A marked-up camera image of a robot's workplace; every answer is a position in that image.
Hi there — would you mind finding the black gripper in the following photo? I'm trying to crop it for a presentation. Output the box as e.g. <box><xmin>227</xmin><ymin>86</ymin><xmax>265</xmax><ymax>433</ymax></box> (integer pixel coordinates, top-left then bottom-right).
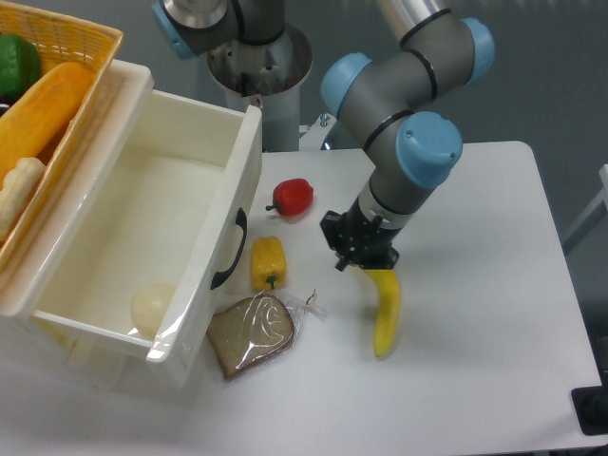
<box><xmin>320</xmin><ymin>209</ymin><xmax>399</xmax><ymax>271</ymax></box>

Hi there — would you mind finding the white drawer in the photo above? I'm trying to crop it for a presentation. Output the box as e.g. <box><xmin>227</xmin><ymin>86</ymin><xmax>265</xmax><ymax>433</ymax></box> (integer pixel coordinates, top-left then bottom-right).
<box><xmin>30</xmin><ymin>87</ymin><xmax>264</xmax><ymax>392</ymax></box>

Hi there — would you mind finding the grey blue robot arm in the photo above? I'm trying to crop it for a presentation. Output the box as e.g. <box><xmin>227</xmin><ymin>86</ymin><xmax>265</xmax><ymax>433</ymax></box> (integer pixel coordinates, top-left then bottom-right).
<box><xmin>152</xmin><ymin>1</ymin><xmax>495</xmax><ymax>270</ymax></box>

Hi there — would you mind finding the white drawer cabinet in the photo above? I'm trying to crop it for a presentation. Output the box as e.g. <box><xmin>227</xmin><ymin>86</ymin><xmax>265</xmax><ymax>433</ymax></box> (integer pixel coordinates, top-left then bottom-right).
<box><xmin>1</xmin><ymin>61</ymin><xmax>195</xmax><ymax>382</ymax></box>

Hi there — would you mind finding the yellow banana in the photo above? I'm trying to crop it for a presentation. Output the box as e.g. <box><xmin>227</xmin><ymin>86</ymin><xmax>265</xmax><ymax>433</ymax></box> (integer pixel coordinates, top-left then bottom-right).
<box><xmin>365</xmin><ymin>270</ymin><xmax>401</xmax><ymax>358</ymax></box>

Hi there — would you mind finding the red bell pepper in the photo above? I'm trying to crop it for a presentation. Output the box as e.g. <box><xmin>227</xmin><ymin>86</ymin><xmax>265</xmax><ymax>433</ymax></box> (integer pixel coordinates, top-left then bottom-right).
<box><xmin>265</xmin><ymin>178</ymin><xmax>314</xmax><ymax>218</ymax></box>

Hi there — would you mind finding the yellow bell pepper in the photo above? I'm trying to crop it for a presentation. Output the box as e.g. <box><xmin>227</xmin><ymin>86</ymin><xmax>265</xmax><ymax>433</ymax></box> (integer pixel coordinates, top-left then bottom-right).
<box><xmin>250</xmin><ymin>236</ymin><xmax>287</xmax><ymax>292</ymax></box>

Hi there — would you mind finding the bagged brown bread slice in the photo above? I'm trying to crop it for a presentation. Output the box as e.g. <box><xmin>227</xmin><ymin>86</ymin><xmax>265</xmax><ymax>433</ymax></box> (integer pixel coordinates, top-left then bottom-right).
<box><xmin>206</xmin><ymin>290</ymin><xmax>328</xmax><ymax>381</ymax></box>

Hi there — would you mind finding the white egg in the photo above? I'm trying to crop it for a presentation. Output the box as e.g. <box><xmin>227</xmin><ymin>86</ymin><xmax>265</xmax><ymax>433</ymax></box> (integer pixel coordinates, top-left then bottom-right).
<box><xmin>130</xmin><ymin>282</ymin><xmax>177</xmax><ymax>340</ymax></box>

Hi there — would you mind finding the black device at edge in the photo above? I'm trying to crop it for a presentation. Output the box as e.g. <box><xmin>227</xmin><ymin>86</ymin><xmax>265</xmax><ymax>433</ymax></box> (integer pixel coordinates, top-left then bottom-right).
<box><xmin>571</xmin><ymin>386</ymin><xmax>607</xmax><ymax>436</ymax></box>

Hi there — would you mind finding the pale bread roll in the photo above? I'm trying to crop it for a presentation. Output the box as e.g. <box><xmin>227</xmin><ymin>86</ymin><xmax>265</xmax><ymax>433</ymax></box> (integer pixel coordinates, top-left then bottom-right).
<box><xmin>1</xmin><ymin>158</ymin><xmax>46</xmax><ymax>241</ymax></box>

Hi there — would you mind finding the orange baguette loaf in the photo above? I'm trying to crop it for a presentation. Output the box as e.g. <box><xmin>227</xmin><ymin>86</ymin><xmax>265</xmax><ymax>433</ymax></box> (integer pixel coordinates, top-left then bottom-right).
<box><xmin>1</xmin><ymin>62</ymin><xmax>93</xmax><ymax>176</ymax></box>

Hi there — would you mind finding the yellow wicker basket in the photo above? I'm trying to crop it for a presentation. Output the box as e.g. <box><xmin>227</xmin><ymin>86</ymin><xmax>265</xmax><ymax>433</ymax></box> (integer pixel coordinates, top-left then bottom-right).
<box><xmin>1</xmin><ymin>1</ymin><xmax>123</xmax><ymax>265</ymax></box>

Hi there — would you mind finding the green bell pepper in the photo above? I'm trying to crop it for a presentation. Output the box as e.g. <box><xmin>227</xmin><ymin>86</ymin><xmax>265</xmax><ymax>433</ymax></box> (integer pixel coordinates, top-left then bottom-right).
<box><xmin>1</xmin><ymin>33</ymin><xmax>42</xmax><ymax>101</ymax></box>

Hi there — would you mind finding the black top drawer handle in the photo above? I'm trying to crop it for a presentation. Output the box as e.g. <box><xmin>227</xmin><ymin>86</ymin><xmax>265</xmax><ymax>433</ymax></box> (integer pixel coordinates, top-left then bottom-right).
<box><xmin>210</xmin><ymin>207</ymin><xmax>248</xmax><ymax>291</ymax></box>

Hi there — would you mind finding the white table bracket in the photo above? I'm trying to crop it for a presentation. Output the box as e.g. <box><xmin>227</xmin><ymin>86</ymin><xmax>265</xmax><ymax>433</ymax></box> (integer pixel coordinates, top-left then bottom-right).
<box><xmin>298</xmin><ymin>113</ymin><xmax>337</xmax><ymax>151</ymax></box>

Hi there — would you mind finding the white frame at right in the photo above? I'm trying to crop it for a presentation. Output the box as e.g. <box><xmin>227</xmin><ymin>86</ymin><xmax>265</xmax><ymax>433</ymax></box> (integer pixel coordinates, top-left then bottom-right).
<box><xmin>561</xmin><ymin>164</ymin><xmax>607</xmax><ymax>256</ymax></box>

